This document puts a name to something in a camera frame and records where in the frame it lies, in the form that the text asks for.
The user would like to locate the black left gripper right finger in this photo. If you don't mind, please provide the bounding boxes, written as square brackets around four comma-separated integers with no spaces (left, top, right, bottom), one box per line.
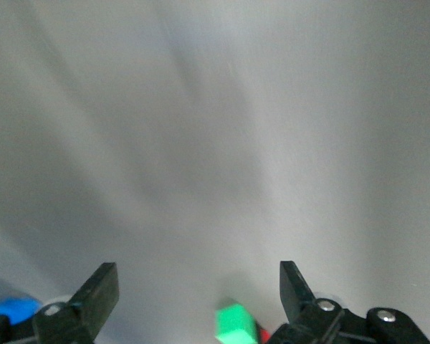
[264,260,430,344]

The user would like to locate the small green cube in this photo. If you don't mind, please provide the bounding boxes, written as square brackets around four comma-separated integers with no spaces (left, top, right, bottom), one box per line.
[214,297,259,344]

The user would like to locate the small red cube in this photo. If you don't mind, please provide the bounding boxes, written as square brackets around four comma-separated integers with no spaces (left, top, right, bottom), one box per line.
[256,320,272,343]

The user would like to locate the blue plastic storage bin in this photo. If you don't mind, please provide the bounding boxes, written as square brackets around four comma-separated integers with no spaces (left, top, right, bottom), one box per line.
[0,297,42,323]

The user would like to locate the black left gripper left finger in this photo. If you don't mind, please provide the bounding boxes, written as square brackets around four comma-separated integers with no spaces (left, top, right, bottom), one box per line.
[0,262,120,344]

